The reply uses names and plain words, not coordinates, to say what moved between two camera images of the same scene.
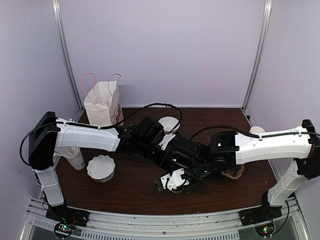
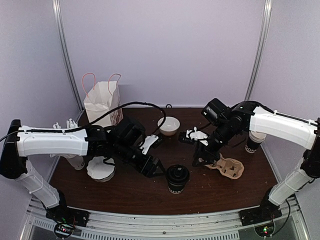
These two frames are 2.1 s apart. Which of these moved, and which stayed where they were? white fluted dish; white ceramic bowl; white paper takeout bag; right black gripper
Moved: right black gripper
Stayed: white fluted dish; white paper takeout bag; white ceramic bowl
